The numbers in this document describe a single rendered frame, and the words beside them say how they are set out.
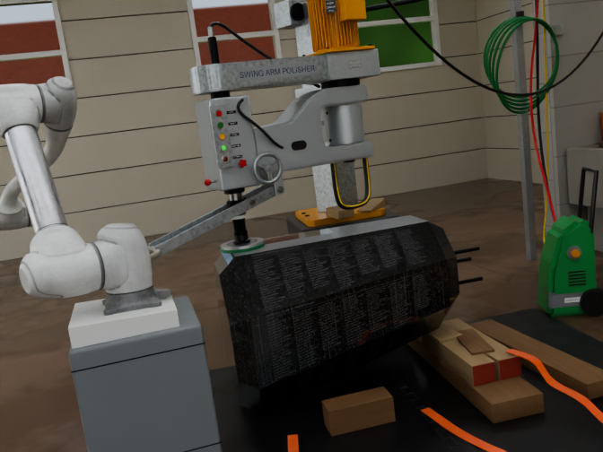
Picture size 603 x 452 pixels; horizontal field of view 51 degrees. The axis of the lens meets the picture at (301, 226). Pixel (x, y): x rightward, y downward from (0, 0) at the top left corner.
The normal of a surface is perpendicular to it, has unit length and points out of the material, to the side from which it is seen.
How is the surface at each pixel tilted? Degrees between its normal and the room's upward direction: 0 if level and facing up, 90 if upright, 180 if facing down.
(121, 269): 92
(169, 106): 90
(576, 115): 90
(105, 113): 90
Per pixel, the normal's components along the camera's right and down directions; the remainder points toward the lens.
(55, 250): 0.32, -0.48
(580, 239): -0.07, 0.18
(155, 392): 0.28, 0.13
